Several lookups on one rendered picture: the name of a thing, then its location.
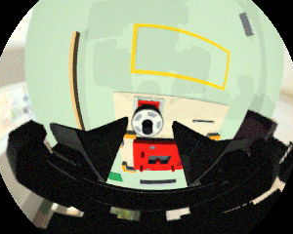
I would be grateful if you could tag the yellow rectangular outline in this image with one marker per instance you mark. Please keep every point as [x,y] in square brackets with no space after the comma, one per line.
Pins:
[156,72]

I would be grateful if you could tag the tan wooden stick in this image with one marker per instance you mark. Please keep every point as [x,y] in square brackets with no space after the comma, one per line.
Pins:
[72,79]

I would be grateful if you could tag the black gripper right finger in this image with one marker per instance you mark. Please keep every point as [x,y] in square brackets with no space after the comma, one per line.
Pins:
[199,153]

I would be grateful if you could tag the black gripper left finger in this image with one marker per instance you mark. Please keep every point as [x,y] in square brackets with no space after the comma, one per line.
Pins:
[99,146]

